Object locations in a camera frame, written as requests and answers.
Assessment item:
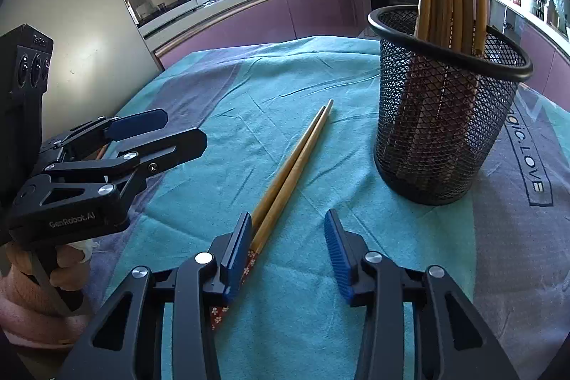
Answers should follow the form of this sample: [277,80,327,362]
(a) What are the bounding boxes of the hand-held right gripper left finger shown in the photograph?
[58,211,254,380]

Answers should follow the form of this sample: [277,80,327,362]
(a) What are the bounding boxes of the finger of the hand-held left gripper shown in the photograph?
[39,108,170,155]
[41,126,208,203]

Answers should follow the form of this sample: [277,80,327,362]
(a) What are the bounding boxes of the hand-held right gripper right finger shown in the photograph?
[323,208,520,380]

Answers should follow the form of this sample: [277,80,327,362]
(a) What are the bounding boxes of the pair of wooden chopsticks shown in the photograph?
[211,105,328,331]

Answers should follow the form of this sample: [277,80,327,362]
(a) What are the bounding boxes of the black mesh utensil holder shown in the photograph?
[367,5,534,207]

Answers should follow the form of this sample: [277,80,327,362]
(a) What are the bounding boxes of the person's left forearm pink sleeve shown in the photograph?
[0,266,92,346]

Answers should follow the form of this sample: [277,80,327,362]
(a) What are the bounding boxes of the person's left hand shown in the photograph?
[8,239,100,306]

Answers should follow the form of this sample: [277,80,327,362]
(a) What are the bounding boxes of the teal and purple tablecloth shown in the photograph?
[89,35,570,380]

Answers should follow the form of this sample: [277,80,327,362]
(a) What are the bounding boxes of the grey refrigerator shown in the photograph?
[0,0,164,129]

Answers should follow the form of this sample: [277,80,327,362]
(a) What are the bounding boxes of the pink base cabinets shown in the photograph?
[153,0,373,72]
[487,0,570,114]

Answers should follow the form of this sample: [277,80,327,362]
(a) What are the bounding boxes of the mint green appliance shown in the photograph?
[546,0,570,30]

